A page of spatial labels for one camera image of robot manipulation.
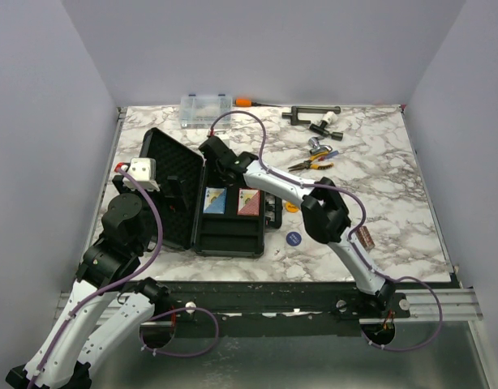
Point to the blue playing card deck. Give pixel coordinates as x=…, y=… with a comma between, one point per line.
x=214, y=200

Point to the clear plastic organizer box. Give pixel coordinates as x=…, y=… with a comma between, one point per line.
x=200, y=111

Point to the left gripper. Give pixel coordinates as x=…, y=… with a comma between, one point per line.
x=175, y=199

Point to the aluminium extrusion frame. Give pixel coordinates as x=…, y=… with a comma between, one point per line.
x=456, y=305

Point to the black foam-lined poker case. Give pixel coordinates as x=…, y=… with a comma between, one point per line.
x=227, y=235

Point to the orange black poker chip stack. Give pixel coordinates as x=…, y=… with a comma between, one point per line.
x=365, y=238

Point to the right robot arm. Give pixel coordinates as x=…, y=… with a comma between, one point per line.
x=325, y=214

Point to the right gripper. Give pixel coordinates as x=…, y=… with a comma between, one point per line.
x=220, y=181

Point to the orange big blind button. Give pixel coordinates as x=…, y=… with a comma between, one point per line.
x=290, y=207

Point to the orange handled screwdriver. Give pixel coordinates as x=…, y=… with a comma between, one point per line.
x=246, y=103

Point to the red playing card deck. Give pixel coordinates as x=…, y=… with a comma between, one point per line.
x=248, y=202

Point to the black white cylinder tool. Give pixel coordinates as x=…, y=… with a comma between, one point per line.
x=322, y=127

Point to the chrome metal fitting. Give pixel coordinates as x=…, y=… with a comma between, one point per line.
x=316, y=147

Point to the black metal clamp tool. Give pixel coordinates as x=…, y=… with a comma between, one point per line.
x=296, y=110

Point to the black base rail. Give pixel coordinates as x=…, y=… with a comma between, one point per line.
x=202, y=309

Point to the yellow handled needle-nose pliers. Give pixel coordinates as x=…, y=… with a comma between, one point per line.
x=314, y=162

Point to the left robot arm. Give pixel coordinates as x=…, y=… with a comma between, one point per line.
x=73, y=352

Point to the blue small blind button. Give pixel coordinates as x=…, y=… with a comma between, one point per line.
x=293, y=238

